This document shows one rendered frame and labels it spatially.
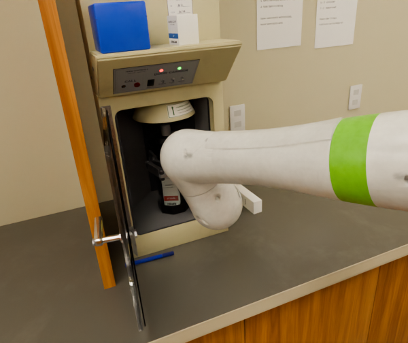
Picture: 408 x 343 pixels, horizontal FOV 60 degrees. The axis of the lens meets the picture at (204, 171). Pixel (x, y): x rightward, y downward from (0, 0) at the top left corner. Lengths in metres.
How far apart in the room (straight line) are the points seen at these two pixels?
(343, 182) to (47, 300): 0.79
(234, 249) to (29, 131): 0.78
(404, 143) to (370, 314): 0.93
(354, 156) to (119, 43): 0.50
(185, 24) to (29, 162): 0.79
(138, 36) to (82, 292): 0.64
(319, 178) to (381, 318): 0.94
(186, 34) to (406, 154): 0.54
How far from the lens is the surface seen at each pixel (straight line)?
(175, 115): 0.94
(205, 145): 0.59
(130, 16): 0.76
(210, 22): 0.93
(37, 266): 1.15
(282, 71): 1.57
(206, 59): 0.83
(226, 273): 0.97
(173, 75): 0.84
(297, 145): 0.48
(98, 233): 0.70
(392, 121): 0.45
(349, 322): 1.25
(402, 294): 1.36
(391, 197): 0.45
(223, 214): 0.70
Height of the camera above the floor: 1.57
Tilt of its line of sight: 24 degrees down
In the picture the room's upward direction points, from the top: 4 degrees counter-clockwise
